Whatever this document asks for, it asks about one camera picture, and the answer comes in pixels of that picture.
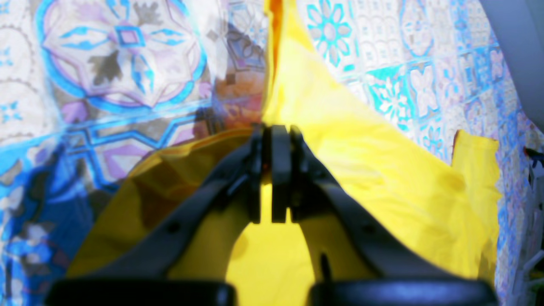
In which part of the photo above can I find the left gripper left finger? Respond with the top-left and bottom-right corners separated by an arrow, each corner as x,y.
91,126 -> 265,281

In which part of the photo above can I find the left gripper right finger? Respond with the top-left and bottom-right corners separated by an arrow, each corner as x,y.
270,125 -> 451,283

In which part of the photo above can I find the yellow T-shirt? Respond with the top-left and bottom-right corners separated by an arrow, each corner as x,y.
46,0 -> 501,306

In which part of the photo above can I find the patterned tile tablecloth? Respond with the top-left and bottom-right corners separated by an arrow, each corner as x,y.
0,0 -> 543,306

